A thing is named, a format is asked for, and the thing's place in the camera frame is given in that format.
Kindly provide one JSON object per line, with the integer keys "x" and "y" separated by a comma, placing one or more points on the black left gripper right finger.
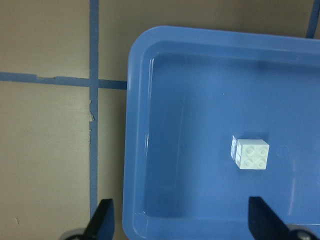
{"x": 263, "y": 222}

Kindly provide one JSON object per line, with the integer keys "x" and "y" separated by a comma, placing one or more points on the white block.
{"x": 249, "y": 154}

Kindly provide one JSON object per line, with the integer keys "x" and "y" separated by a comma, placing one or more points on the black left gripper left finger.
{"x": 102, "y": 224}

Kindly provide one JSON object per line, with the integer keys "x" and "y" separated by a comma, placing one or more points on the blue plastic tray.
{"x": 189, "y": 91}

